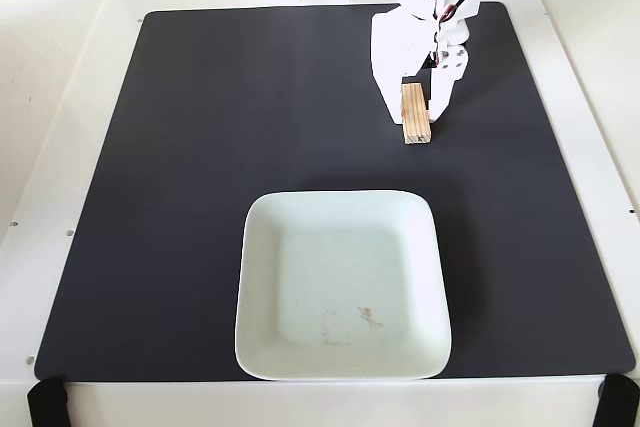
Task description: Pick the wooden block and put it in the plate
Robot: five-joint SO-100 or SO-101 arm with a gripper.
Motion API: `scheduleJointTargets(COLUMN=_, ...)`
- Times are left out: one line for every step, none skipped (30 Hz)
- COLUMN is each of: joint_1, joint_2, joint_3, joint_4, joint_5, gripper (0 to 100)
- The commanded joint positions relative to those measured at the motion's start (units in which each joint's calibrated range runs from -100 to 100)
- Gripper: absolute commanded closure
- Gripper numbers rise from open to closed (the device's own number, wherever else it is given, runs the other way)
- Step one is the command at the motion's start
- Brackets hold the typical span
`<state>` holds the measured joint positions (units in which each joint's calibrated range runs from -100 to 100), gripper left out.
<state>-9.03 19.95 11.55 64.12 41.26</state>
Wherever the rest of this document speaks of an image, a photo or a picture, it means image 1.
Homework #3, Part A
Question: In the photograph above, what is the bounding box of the grooved wooden block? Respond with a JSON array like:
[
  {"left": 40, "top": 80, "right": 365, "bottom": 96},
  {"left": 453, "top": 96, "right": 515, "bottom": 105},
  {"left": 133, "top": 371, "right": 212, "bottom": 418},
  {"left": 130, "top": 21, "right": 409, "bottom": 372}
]
[{"left": 400, "top": 82, "right": 433, "bottom": 146}]

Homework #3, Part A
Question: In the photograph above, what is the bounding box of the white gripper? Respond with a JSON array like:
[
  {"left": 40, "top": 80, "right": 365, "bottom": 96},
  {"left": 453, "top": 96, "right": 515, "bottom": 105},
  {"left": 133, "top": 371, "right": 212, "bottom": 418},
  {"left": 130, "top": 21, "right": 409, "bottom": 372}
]
[{"left": 370, "top": 4, "right": 472, "bottom": 125}]

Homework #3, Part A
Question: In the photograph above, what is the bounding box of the black rubber mat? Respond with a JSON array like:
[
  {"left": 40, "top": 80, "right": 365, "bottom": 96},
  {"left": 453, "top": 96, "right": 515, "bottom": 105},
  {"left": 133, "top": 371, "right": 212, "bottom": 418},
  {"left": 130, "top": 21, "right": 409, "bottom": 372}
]
[{"left": 33, "top": 0, "right": 637, "bottom": 383}]

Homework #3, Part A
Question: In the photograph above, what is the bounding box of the white square plate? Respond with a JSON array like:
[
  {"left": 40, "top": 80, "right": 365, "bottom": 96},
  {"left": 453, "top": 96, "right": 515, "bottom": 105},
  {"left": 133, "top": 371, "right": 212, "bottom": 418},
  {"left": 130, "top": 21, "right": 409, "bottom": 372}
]
[{"left": 233, "top": 189, "right": 454, "bottom": 382}]

